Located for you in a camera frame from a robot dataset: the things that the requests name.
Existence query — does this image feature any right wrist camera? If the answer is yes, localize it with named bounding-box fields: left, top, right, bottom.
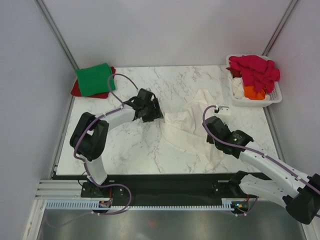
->
left=217, top=105, right=231, bottom=116

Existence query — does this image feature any crimson pink t shirt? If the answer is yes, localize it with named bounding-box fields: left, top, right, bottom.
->
left=228, top=55, right=281, bottom=94

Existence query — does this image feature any white slotted cable duct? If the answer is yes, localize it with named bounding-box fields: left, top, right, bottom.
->
left=45, top=199, right=245, bottom=211

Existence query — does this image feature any aluminium corner post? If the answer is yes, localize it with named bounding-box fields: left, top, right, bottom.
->
left=35, top=0, right=79, bottom=70
left=262, top=0, right=301, bottom=56

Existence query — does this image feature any folded dark red t shirt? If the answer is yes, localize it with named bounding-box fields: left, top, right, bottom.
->
left=70, top=66, right=116, bottom=99

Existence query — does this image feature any orange t shirt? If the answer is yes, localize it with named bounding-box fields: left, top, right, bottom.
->
left=243, top=86, right=266, bottom=101

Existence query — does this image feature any right aluminium corner post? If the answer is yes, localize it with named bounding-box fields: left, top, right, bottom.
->
left=262, top=0, right=301, bottom=56

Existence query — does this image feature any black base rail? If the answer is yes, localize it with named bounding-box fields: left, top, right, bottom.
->
left=80, top=173, right=247, bottom=206

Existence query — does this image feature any folded green t shirt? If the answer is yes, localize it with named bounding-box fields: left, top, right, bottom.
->
left=75, top=63, right=116, bottom=97

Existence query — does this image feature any white plastic laundry basket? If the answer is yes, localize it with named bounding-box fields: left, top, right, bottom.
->
left=226, top=54, right=282, bottom=107

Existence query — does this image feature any cream t shirt in basket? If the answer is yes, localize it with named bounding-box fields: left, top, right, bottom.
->
left=232, top=77, right=245, bottom=99

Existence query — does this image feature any dark red garment in basket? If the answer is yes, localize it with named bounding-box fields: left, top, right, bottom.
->
left=230, top=69, right=242, bottom=78

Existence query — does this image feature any left aluminium corner post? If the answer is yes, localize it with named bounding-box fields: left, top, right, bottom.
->
left=35, top=0, right=79, bottom=70

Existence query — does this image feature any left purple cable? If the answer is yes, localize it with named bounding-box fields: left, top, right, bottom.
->
left=73, top=73, right=141, bottom=187

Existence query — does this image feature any white Coca-Cola t shirt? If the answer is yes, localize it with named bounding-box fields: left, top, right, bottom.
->
left=160, top=89, right=224, bottom=170

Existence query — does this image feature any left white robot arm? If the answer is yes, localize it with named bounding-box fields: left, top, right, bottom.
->
left=69, top=88, right=163, bottom=197

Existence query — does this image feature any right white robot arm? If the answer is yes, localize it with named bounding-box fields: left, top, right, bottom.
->
left=202, top=116, right=320, bottom=225

